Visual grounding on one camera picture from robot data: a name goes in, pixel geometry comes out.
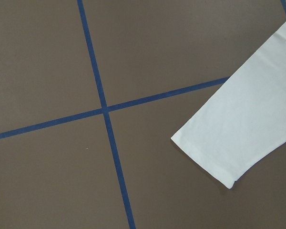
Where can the white long-sleeve printed shirt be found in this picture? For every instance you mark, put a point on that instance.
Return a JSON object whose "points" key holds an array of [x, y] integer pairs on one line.
{"points": [[245, 119]]}

